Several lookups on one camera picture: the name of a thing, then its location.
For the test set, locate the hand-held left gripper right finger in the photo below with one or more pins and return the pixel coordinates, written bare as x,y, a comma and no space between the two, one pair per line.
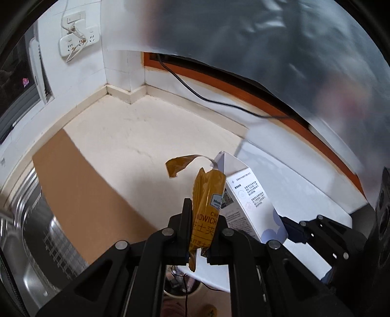
218,240

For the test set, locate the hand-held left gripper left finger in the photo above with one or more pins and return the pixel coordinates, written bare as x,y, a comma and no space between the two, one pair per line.
182,231

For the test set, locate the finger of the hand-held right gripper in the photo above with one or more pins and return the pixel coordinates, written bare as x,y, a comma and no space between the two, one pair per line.
294,230

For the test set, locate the yellow snack wrapper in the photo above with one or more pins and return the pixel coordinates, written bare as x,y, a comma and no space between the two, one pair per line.
204,213

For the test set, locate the round trash bin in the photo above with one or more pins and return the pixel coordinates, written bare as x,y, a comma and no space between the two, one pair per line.
173,280

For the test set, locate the small white carton box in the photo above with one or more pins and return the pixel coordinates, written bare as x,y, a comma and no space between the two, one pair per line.
246,198

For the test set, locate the yellow slipper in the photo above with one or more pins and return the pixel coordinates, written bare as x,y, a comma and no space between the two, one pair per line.
207,311

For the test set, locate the person's foot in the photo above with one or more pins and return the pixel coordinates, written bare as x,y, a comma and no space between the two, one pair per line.
173,308

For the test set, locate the brown cardboard sheet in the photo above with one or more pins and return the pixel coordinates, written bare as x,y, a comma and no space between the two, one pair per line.
91,198

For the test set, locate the stainless steel sink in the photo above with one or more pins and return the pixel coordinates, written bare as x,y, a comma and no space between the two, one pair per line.
45,259

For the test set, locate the translucent plastic sheet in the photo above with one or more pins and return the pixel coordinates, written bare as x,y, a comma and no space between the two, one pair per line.
259,36

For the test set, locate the white power strip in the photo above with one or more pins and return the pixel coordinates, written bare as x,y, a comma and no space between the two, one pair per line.
91,41

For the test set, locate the white plastic bar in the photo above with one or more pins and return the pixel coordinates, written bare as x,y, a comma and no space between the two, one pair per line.
38,70

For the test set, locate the dark glass window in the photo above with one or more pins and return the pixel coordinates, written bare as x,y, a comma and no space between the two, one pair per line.
15,91

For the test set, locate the brown wooden frame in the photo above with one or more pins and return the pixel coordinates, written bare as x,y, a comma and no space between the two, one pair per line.
149,59

